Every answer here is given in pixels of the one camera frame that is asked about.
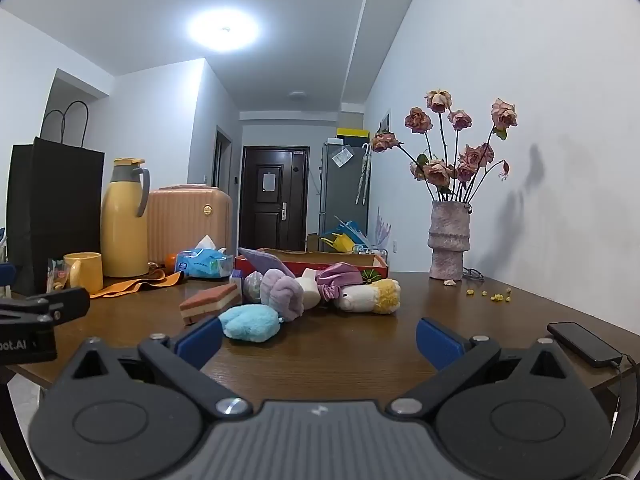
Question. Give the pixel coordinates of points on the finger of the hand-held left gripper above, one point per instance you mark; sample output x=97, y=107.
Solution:
x=65, y=302

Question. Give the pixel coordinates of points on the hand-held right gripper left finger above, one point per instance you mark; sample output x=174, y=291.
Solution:
x=200, y=341

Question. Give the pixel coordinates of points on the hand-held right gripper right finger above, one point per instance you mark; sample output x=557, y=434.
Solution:
x=437, y=342

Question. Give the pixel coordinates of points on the light blue plush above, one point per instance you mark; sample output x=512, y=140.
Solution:
x=250, y=322

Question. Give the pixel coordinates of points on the purple knotted plush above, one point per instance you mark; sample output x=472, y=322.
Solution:
x=282, y=292

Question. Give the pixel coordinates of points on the white round plush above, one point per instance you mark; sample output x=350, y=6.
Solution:
x=311, y=292

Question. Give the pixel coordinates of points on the red cardboard box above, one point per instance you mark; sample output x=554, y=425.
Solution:
x=310, y=260

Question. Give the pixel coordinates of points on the clear snack packet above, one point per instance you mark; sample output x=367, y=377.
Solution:
x=56, y=275

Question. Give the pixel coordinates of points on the yellow mug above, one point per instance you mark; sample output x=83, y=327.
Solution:
x=87, y=270

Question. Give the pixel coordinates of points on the layered brown pink sponge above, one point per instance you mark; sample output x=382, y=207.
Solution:
x=210, y=300

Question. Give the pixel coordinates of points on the orange cloth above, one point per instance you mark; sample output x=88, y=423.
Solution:
x=130, y=285

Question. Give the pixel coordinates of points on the small white blue carton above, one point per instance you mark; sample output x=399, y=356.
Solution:
x=236, y=280

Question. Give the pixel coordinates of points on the grey green plush ball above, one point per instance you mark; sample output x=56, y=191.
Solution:
x=252, y=287

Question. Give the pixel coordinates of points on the scattered yellow crumbs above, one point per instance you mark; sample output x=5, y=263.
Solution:
x=497, y=297

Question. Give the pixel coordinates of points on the thin black eyeglasses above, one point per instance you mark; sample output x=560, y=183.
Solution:
x=472, y=274

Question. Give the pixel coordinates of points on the blue tissue pack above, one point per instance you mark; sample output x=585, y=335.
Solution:
x=202, y=262

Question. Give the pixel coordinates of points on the white and yellow plush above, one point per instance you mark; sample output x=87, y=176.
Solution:
x=365, y=297

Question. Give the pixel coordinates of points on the orange fruit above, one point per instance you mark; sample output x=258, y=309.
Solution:
x=171, y=260

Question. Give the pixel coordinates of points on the green pumpkin toy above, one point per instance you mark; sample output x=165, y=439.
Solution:
x=372, y=276

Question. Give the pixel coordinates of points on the yellow thermos jug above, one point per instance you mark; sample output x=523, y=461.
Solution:
x=122, y=225

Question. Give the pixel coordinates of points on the black paper bag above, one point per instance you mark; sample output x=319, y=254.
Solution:
x=55, y=200

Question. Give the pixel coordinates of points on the pink ribbed vase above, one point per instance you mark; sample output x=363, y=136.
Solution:
x=449, y=240

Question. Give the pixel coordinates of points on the pink scrunchie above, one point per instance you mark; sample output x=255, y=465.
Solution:
x=340, y=275

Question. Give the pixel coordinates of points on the pink suitcase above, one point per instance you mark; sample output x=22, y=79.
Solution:
x=185, y=220

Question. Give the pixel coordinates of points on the pile of blue yellow bags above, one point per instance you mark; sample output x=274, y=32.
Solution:
x=345, y=237

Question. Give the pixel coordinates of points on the black smartphone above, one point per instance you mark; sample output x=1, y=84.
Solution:
x=582, y=342

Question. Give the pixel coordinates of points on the dark brown entrance door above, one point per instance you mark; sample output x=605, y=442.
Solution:
x=272, y=210

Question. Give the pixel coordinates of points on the dried pink rose bouquet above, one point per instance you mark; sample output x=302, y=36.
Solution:
x=440, y=172

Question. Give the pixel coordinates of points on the white door notice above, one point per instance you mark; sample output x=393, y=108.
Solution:
x=268, y=181

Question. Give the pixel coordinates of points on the grey metal cabinet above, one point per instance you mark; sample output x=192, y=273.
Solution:
x=332, y=195

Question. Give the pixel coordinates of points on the grey side door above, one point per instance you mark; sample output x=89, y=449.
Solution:
x=222, y=160

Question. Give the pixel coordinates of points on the white folded umbrella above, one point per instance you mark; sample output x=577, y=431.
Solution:
x=364, y=175

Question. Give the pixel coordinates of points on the white paper tag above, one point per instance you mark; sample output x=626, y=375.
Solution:
x=342, y=156

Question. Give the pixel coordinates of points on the yellow box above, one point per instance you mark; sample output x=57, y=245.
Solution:
x=352, y=136

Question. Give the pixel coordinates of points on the bright ceiling lamp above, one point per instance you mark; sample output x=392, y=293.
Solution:
x=223, y=30

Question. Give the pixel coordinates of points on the lavender wall decal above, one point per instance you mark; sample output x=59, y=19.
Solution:
x=382, y=230

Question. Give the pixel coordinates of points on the wall picture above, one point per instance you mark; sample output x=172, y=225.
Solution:
x=384, y=122

